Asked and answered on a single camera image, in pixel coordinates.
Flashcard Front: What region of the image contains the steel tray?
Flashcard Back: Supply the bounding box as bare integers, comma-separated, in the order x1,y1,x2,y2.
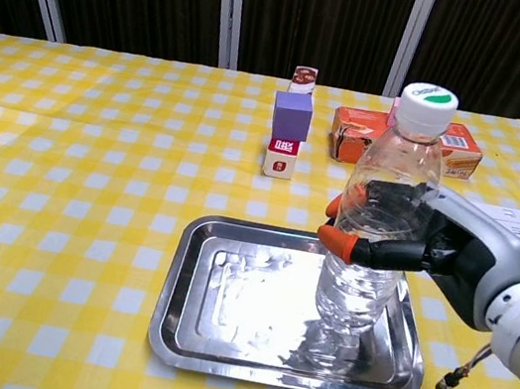
142,207,446,389

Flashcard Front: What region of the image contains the purple cube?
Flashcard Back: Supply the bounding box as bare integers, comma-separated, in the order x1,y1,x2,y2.
268,88,318,145

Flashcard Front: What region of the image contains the orange cardboard box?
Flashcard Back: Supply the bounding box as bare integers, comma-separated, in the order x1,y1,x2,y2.
325,101,488,187

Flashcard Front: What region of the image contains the long white cookie box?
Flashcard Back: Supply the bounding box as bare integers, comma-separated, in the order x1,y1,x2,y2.
260,61,321,184

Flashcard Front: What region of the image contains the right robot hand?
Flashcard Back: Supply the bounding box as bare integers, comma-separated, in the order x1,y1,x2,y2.
305,165,520,338

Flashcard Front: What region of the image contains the yellow checked tablecloth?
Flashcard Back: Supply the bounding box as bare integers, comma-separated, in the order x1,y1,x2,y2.
0,26,520,389

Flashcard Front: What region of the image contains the transparent plastic bottle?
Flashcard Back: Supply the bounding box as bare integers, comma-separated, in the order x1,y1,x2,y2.
310,69,463,345

